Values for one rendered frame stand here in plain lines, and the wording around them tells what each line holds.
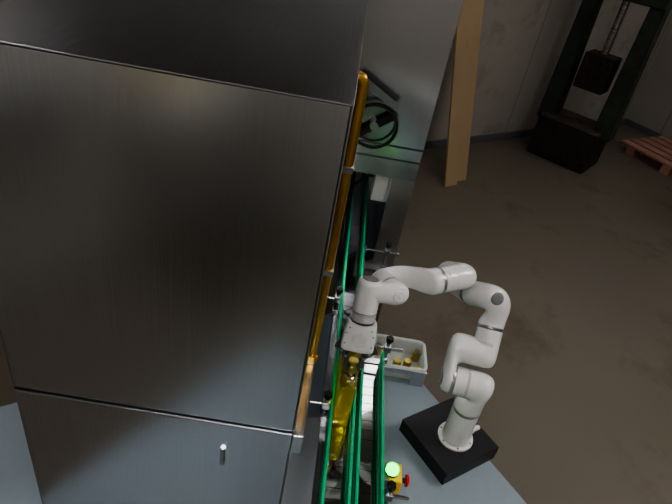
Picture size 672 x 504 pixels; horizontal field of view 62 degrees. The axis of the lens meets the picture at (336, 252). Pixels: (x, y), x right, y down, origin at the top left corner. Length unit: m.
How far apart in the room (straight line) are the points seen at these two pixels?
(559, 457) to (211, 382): 2.52
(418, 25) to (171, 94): 1.70
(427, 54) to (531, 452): 2.12
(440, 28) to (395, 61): 0.22
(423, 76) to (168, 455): 1.78
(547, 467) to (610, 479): 0.34
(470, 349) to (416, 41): 1.27
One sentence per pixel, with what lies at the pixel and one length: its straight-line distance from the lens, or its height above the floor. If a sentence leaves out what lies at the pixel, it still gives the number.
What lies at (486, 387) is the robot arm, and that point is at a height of 1.11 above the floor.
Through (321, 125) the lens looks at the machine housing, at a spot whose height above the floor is 2.09.
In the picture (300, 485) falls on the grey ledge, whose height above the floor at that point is 0.88.
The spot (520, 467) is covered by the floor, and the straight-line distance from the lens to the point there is 3.28.
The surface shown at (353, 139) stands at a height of 1.99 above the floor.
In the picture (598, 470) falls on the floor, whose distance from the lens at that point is 3.50.
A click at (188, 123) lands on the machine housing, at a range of 0.88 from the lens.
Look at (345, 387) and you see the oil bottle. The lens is 1.82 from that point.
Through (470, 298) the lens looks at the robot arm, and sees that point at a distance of 1.90.
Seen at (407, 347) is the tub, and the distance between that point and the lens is 2.41.
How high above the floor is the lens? 2.41
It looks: 34 degrees down
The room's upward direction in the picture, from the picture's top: 11 degrees clockwise
